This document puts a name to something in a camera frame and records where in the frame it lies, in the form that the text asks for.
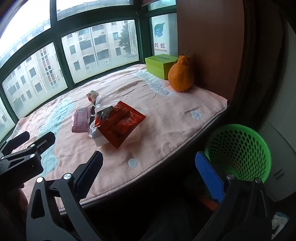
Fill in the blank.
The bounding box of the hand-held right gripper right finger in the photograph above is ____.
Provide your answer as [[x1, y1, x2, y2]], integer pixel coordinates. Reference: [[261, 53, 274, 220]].
[[192, 151, 272, 241]]

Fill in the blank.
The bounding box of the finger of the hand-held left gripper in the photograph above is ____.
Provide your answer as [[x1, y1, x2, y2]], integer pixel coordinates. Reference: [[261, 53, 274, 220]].
[[0, 132, 56, 163], [0, 131, 30, 154]]

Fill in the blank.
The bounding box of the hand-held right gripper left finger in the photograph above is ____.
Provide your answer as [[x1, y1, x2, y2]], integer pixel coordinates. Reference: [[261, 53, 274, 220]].
[[26, 151, 104, 241]]

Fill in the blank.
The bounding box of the maroon snack packet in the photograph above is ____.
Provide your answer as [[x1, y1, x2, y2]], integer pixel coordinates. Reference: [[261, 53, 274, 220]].
[[72, 107, 95, 133]]

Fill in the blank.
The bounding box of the green mesh plastic basket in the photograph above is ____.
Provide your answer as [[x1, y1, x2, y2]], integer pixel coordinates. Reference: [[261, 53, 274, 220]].
[[204, 124, 272, 186]]

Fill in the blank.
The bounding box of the red snack wrapper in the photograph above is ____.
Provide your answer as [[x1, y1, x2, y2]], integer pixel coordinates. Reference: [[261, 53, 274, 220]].
[[89, 101, 147, 149]]

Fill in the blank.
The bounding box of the clear round plastic container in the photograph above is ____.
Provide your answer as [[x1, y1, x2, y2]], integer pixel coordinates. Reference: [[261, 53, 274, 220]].
[[92, 125, 141, 147]]

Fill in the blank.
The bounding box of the small wrapper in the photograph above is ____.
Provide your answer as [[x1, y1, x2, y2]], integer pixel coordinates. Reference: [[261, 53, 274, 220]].
[[86, 90, 100, 102]]

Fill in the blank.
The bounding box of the clear square plastic lid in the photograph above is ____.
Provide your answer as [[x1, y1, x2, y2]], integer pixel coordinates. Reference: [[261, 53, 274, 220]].
[[94, 95, 114, 109]]

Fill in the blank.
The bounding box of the person's left hand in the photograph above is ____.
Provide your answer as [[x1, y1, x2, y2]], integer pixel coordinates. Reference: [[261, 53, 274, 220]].
[[14, 188, 29, 211]]

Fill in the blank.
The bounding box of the orange flat object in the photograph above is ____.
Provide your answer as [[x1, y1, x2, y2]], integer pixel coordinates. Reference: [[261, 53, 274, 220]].
[[202, 197, 218, 211]]

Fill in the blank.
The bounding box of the pink flower blanket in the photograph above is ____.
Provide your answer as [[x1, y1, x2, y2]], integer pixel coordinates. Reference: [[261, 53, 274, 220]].
[[10, 64, 228, 212]]

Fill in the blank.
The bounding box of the white and blue cloth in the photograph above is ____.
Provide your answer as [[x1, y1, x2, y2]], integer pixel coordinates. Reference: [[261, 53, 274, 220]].
[[272, 212, 289, 234]]

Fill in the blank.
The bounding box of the white cabinet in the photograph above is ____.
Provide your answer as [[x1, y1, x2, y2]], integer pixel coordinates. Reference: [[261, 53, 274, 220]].
[[257, 21, 296, 202]]

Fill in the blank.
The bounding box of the orange citrus fruit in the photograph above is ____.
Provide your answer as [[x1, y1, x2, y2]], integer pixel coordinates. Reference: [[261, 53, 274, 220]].
[[168, 50, 195, 93]]

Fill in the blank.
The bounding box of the beige apartment building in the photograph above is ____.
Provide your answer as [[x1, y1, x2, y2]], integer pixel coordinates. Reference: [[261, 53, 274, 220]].
[[0, 20, 139, 139]]

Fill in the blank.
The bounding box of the green tissue box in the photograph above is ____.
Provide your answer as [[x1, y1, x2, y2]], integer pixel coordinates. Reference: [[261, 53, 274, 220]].
[[145, 54, 178, 80]]

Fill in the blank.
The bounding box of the brown wooden cabinet panel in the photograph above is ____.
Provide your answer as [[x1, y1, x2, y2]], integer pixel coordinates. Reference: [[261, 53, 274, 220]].
[[177, 0, 245, 102]]

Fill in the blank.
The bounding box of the window sticker with blue figure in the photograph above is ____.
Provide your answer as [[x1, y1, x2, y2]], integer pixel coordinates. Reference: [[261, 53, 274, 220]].
[[151, 14, 177, 55]]

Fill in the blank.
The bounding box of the green window frame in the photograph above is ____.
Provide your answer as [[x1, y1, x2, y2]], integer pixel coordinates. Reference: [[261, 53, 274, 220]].
[[0, 0, 178, 142]]

